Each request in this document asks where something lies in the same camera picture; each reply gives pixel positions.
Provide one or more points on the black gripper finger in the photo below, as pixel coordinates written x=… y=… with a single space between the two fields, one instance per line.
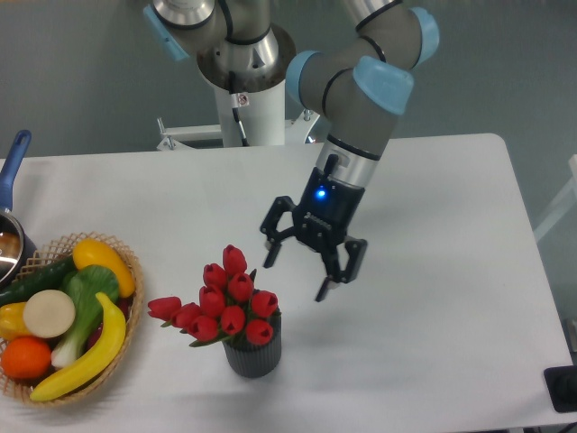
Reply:
x=269 y=227
x=356 y=249

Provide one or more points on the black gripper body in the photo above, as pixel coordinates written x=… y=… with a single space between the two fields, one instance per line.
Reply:
x=326 y=209

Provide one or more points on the red tulip bouquet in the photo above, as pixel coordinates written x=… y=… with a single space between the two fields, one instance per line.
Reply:
x=229 y=310

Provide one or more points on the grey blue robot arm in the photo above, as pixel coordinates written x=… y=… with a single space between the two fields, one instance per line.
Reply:
x=362 y=90

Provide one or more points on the dark grey ribbed vase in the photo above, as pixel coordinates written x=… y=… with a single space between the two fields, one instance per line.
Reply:
x=255 y=361

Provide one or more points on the red fruit in basket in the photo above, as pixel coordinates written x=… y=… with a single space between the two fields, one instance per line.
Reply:
x=124 y=304

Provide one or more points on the yellow banana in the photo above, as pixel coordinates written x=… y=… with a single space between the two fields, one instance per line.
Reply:
x=92 y=362

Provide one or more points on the green bok choy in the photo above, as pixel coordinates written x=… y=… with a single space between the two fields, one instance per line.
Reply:
x=82 y=288

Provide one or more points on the woven wicker basket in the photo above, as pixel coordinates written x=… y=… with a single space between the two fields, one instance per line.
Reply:
x=50 y=253

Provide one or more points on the dark green cucumber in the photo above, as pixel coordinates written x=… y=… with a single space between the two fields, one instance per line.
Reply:
x=49 y=277

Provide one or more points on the beige round disc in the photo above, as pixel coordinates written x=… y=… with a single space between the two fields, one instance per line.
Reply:
x=49 y=313

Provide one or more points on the black device at edge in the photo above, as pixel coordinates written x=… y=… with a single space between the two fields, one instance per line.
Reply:
x=561 y=384

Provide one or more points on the yellow bell pepper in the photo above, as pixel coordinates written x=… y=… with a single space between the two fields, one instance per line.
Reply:
x=12 y=324

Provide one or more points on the orange fruit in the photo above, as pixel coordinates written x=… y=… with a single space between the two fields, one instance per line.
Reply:
x=26 y=357

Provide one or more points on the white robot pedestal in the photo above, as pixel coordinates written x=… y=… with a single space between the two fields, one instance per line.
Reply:
x=248 y=81

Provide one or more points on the white frame at right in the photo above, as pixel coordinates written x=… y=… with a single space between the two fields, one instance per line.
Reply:
x=559 y=206

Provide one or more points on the blue handled saucepan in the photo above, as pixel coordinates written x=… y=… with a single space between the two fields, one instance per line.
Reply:
x=16 y=245

